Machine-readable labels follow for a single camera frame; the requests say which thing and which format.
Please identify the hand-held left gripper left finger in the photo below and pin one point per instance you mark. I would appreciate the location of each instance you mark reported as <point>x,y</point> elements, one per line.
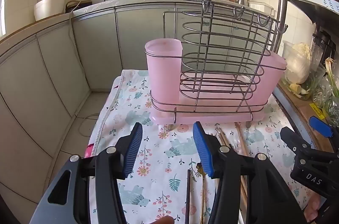
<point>133,150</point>

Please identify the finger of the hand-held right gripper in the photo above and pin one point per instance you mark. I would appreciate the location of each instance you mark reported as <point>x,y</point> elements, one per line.
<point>291,139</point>
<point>321,126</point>

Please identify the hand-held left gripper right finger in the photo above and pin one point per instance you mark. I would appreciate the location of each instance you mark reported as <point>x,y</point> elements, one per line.
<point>202,150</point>

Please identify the gold metal spoon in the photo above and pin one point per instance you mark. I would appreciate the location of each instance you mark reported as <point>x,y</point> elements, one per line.
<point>202,187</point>

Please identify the black plastic spoon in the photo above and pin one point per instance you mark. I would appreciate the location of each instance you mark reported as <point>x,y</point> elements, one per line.
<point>188,195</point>

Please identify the pink plastic utensil cup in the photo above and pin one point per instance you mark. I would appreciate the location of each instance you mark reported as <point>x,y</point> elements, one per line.
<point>163,70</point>
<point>270,75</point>

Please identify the person's right hand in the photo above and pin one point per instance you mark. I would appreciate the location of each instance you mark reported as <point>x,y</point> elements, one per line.
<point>312,206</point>

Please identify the person's left hand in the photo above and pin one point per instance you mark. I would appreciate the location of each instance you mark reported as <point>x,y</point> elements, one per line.
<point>164,220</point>

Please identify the floral printed tablecloth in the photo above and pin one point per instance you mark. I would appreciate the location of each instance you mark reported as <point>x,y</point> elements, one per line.
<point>159,150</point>

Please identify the cardboard box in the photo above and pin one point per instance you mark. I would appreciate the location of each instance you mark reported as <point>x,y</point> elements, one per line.
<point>302,110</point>

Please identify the plastic bag of greens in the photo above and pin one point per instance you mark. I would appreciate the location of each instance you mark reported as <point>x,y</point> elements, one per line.
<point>324,99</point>

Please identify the pink plastic drip tray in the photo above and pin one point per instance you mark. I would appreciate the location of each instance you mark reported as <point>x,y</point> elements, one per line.
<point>212,115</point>

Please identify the pink cloth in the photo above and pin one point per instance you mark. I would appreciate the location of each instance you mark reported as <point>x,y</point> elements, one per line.
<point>88,150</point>

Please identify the green onions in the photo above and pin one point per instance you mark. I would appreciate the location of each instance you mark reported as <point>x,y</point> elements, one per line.
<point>331,73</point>

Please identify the clear container with cabbage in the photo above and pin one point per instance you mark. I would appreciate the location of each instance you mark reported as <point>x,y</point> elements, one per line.
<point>299,62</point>

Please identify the black blender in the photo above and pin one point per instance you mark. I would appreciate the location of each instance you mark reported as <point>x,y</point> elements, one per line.
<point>323,44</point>

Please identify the grey kitchen cabinet counter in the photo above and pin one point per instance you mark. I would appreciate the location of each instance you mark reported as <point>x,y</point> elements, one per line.
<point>92,41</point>

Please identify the white plastic container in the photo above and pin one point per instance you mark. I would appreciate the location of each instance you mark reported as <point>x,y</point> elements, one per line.
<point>261,6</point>

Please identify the white bucket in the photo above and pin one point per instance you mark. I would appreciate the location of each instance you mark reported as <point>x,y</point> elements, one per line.
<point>49,8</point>

